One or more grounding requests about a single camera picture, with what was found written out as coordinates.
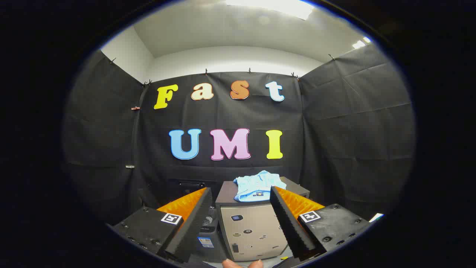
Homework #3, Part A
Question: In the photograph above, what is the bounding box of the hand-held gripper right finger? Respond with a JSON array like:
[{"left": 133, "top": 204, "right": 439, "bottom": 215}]
[{"left": 270, "top": 186, "right": 372, "bottom": 262}]

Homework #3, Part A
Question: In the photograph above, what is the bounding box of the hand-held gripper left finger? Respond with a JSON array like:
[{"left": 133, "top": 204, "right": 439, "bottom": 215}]
[{"left": 111, "top": 187, "right": 213, "bottom": 264}]

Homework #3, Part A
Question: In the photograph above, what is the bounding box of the dark grey washing machine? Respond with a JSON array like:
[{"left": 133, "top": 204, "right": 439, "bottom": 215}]
[{"left": 165, "top": 178, "right": 222, "bottom": 262}]

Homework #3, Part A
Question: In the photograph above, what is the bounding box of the light blue shirt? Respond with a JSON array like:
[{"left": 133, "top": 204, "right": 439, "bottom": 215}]
[{"left": 233, "top": 170, "right": 282, "bottom": 202}]

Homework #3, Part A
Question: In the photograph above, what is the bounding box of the grey cabinet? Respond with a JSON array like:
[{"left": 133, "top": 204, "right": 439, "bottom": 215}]
[{"left": 215, "top": 176, "right": 311, "bottom": 262}]

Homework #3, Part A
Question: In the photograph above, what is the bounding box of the black backdrop cloth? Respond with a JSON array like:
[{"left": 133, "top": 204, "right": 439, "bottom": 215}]
[{"left": 62, "top": 44, "right": 416, "bottom": 231}]

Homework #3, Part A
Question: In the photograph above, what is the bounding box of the small ceiling light panel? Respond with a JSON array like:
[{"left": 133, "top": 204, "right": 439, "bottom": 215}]
[{"left": 352, "top": 36, "right": 372, "bottom": 50}]

